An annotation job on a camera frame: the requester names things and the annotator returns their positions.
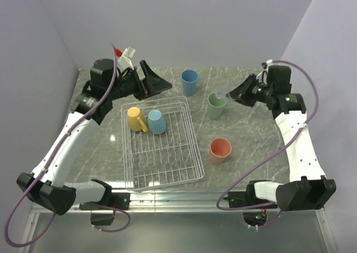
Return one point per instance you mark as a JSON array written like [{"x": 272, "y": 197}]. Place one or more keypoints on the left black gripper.
[{"x": 154, "y": 84}]

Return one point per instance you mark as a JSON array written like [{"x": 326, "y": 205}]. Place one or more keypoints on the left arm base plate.
[{"x": 118, "y": 200}]

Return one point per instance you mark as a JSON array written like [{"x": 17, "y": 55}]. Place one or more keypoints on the yellow ceramic mug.
[{"x": 136, "y": 120}]

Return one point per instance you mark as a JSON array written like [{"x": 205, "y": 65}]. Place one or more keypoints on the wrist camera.
[
  {"x": 125, "y": 57},
  {"x": 266, "y": 65}
]

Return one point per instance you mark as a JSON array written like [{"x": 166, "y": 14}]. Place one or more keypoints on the light blue ceramic mug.
[{"x": 156, "y": 122}]

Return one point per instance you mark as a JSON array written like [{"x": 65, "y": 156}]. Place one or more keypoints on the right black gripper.
[{"x": 241, "y": 93}]

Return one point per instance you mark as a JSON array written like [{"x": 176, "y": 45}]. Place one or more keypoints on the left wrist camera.
[{"x": 125, "y": 57}]

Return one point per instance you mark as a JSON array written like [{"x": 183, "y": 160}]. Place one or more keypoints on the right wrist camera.
[{"x": 266, "y": 65}]

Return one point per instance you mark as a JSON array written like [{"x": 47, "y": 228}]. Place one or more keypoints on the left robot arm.
[{"x": 46, "y": 185}]

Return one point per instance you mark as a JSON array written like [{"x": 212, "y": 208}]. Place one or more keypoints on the blue plastic tumbler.
[{"x": 189, "y": 80}]

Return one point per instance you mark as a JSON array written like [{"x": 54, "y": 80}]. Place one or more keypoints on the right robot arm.
[{"x": 308, "y": 188}]

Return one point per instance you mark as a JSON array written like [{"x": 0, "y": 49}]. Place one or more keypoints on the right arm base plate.
[{"x": 242, "y": 199}]

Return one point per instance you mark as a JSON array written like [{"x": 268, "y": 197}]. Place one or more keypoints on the white wire dish rack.
[{"x": 153, "y": 161}]

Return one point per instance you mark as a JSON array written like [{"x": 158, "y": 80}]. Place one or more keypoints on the green plastic tumbler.
[{"x": 215, "y": 106}]

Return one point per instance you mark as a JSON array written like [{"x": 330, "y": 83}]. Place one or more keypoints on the aluminium mounting rail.
[{"x": 167, "y": 201}]

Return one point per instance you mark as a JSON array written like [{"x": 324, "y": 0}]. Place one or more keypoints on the salmon pink plastic tumbler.
[{"x": 220, "y": 149}]

